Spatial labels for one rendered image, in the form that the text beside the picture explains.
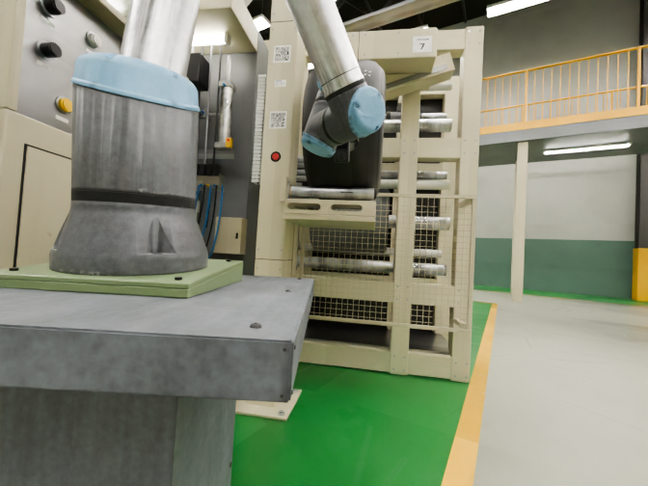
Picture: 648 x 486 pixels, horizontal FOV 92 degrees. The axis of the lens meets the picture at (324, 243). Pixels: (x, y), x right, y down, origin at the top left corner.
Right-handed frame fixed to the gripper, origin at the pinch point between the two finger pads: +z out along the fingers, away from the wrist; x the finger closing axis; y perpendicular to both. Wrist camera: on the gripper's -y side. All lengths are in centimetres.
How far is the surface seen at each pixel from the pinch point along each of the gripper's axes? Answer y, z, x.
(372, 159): -0.5, 5.0, -9.1
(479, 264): 71, 875, -318
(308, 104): 16.6, -3.1, 15.0
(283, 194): -13.7, 8.2, 24.0
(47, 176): -30, -50, 58
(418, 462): -101, 12, -29
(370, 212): -19.0, 10.3, -9.5
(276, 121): 20.8, 15.2, 33.1
